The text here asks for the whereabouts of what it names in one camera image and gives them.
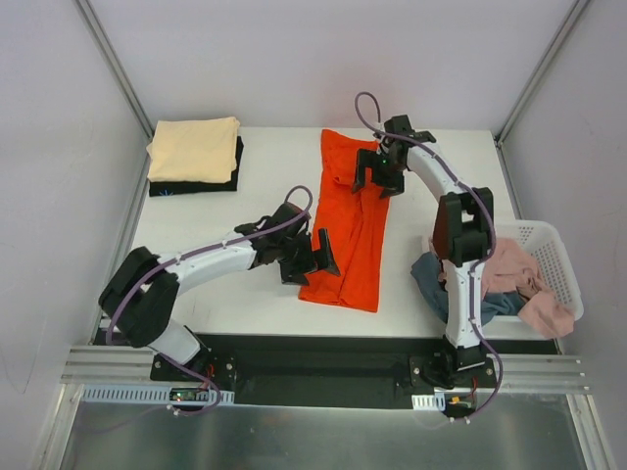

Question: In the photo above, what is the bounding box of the right white cable duct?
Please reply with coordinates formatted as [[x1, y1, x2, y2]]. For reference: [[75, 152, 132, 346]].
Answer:
[[411, 393, 446, 412]]

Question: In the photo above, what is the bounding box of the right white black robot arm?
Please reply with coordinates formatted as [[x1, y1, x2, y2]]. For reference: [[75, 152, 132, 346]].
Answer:
[[299, 116, 495, 351]]

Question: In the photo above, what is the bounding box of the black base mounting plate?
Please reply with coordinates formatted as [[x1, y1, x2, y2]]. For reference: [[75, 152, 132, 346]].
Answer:
[[149, 335, 499, 410]]

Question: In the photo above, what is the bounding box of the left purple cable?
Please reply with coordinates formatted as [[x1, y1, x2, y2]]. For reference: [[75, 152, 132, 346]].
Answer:
[[105, 185, 314, 418]]

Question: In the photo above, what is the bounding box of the left aluminium frame post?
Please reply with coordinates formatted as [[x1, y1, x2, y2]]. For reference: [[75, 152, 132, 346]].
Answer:
[[72, 0, 156, 141]]

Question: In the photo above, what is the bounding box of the aluminium frame post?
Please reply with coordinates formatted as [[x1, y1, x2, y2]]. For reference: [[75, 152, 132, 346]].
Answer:
[[72, 0, 156, 141], [495, 0, 593, 149]]

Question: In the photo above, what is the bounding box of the pink t shirt in basket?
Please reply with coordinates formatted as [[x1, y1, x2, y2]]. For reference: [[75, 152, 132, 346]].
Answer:
[[438, 237, 575, 339]]

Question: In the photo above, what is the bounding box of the folded cream t shirt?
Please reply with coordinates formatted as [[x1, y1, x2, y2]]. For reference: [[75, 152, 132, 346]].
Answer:
[[146, 117, 240, 183]]

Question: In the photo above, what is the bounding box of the purple cable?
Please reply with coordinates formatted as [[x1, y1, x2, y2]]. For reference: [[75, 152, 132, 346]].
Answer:
[[354, 91, 503, 425], [105, 185, 314, 418]]

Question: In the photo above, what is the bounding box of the folded black t shirt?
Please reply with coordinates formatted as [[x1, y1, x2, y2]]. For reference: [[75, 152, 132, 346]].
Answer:
[[148, 136, 245, 197]]

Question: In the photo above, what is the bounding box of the right aluminium frame post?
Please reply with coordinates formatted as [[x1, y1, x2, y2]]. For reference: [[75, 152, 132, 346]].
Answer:
[[495, 0, 593, 149]]

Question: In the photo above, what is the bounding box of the aluminium rail front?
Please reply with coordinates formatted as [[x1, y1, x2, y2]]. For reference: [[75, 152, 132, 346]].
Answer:
[[61, 346, 593, 395]]

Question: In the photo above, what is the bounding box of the blue grey t shirt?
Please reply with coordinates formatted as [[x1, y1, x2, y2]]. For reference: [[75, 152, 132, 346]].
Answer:
[[410, 253, 525, 325]]

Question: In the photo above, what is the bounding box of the left white cable duct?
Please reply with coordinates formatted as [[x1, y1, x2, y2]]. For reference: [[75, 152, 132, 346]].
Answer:
[[82, 385, 235, 406]]

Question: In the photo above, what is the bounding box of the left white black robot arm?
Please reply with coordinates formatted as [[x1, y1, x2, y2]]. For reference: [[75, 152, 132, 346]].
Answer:
[[98, 203, 335, 381]]

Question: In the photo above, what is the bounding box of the white plastic laundry basket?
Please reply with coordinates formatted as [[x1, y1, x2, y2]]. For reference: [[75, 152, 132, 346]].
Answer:
[[420, 219, 586, 339]]

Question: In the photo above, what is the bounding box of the white cable duct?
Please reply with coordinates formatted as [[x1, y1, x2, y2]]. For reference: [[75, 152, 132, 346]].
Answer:
[[82, 385, 235, 406], [411, 393, 446, 412]]

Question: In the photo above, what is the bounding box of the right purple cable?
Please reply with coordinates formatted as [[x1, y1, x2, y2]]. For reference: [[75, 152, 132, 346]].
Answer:
[[354, 91, 503, 425]]

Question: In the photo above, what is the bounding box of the orange t shirt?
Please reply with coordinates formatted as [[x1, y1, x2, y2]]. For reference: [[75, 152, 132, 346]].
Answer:
[[299, 129, 390, 313]]

